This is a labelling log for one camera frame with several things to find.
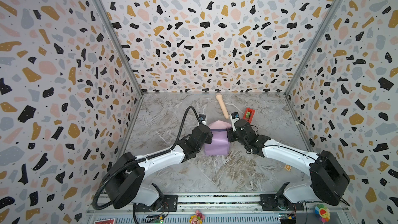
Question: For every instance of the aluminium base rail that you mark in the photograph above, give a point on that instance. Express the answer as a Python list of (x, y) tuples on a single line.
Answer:
[(220, 208)]

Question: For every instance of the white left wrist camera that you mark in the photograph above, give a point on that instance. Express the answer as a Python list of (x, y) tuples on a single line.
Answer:
[(203, 119)]

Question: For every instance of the rainbow flower toy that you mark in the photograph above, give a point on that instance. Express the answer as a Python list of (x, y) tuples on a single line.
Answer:
[(322, 213)]

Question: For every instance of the beige toy microphone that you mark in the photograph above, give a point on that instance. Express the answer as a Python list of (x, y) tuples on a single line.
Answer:
[(222, 105)]

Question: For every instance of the pink yellow flower toy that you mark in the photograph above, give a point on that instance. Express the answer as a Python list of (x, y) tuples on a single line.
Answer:
[(197, 218)]

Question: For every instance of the small tan wooden block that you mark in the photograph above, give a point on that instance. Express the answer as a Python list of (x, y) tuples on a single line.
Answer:
[(287, 168)]

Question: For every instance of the red tape dispenser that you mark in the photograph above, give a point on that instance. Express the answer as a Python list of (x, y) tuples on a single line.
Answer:
[(249, 115)]

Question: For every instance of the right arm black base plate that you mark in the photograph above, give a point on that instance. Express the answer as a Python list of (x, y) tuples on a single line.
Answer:
[(274, 202)]

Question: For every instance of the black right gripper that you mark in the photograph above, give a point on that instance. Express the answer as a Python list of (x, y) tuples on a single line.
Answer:
[(236, 131)]

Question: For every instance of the aluminium corner post right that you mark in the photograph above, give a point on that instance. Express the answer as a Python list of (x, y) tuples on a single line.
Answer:
[(313, 44)]

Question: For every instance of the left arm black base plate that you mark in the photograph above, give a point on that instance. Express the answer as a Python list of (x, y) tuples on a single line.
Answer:
[(166, 203)]

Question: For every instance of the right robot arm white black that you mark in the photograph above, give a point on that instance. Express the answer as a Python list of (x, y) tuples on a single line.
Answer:
[(326, 178)]

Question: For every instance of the aluminium corner post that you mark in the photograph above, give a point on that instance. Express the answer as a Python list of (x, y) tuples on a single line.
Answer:
[(114, 39), (313, 44)]

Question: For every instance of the pink wrapping paper sheet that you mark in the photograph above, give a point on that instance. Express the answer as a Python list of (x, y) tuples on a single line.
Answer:
[(219, 146)]

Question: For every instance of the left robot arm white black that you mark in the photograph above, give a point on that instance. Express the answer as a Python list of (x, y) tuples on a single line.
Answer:
[(123, 183)]

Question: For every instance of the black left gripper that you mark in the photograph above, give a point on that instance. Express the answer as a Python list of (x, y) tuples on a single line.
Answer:
[(208, 138)]

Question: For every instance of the aluminium corner post left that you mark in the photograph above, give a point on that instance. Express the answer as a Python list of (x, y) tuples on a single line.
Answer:
[(114, 39)]

